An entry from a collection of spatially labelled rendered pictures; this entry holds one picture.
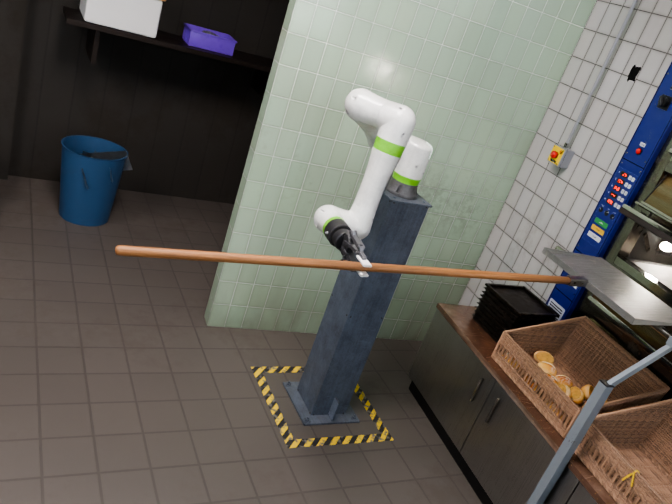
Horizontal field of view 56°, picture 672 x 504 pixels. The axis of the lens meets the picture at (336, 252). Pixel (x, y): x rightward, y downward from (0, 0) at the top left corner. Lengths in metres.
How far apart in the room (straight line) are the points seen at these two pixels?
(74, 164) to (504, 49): 2.64
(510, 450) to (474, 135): 1.70
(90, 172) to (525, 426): 2.93
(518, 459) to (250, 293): 1.65
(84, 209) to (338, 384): 2.12
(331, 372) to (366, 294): 0.45
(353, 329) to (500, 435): 0.81
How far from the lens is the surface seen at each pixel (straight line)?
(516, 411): 2.98
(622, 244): 3.34
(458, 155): 3.68
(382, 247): 2.80
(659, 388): 3.14
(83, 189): 4.34
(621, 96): 3.55
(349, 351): 3.07
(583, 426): 2.65
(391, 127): 2.35
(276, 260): 1.99
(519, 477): 3.00
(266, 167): 3.27
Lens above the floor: 1.98
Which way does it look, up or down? 23 degrees down
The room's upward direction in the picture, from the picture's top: 19 degrees clockwise
